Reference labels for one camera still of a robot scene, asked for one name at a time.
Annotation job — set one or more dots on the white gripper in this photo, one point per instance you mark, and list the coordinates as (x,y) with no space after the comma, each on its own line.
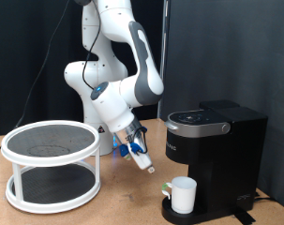
(141,157)

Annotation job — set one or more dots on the white mug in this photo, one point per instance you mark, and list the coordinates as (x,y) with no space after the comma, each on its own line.
(182,195)

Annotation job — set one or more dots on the black Keurig coffee machine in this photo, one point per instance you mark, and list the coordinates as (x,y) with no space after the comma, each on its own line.
(222,162)

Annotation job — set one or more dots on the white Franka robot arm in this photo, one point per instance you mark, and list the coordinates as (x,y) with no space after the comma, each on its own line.
(101,78)

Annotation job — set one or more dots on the white two tier turntable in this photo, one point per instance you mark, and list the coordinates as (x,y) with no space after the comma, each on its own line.
(51,187)

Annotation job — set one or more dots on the black tape strip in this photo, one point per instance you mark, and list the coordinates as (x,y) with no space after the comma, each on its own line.
(243,216)

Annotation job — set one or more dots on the grey backdrop panel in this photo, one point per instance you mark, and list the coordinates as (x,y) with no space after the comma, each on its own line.
(241,37)

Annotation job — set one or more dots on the black curtain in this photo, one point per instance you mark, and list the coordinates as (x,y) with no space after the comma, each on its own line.
(4,47)

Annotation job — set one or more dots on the wrist camera on blue mount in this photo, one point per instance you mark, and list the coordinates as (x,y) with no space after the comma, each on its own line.
(125,151)

